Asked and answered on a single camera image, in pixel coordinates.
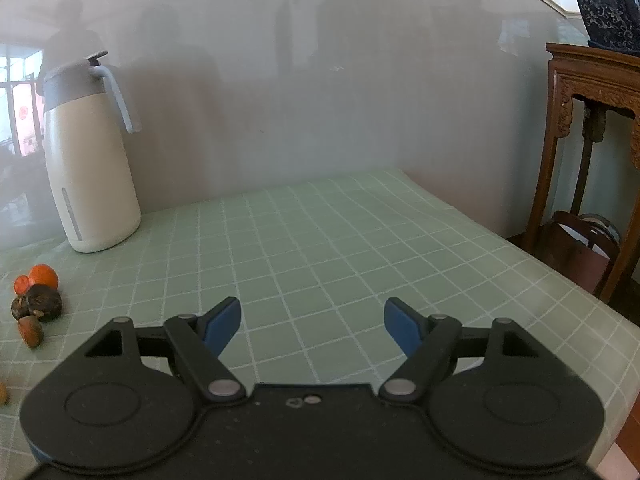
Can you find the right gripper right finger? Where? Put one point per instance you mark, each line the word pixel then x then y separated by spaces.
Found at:
pixel 428 344

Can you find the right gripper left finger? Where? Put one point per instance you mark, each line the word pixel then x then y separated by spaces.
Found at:
pixel 197 343

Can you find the dark wrinkled fruit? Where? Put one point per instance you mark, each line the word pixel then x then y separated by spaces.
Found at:
pixel 19 307
pixel 44 302

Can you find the brown egg-shaped fruit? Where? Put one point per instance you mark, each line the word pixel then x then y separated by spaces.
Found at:
pixel 30 330

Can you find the orange tangerine near jug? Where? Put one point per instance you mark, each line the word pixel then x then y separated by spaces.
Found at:
pixel 42 274

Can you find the brown bag under table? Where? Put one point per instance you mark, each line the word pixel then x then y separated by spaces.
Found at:
pixel 582 247

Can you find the white grey thermos jug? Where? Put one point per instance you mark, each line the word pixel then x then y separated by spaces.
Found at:
pixel 86 111

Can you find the tan nut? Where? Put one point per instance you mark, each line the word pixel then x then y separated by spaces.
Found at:
pixel 4 394

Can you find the carved wooden side table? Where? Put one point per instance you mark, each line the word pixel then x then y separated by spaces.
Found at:
pixel 603 80

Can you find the dark blue plant pot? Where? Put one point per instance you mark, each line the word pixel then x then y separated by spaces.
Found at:
pixel 612 25

